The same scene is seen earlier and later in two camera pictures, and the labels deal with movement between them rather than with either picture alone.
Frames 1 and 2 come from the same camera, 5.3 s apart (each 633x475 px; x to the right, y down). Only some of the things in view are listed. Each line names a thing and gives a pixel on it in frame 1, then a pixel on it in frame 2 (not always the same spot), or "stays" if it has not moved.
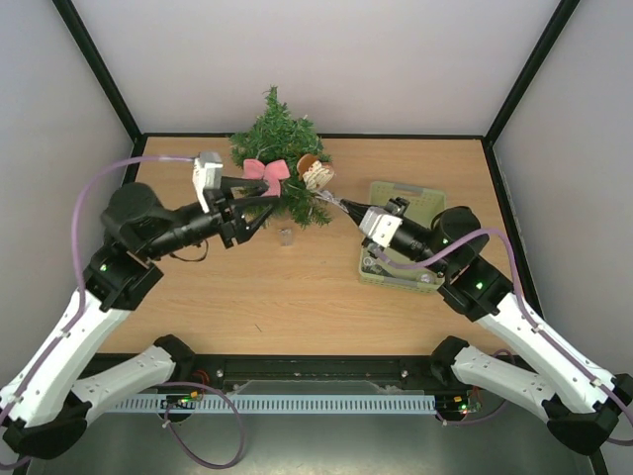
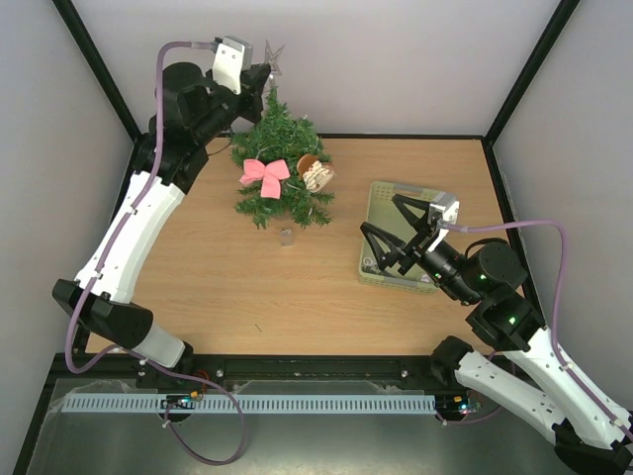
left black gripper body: [220, 206] -> [252, 91]
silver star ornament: [327, 194] -> [271, 56]
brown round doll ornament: [317, 175] stays
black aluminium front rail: [227, 368] stays
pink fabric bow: [273, 172] stays
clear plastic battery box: [286, 237] stays
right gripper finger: [355, 210] -> [385, 257]
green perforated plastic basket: [421, 205] stays
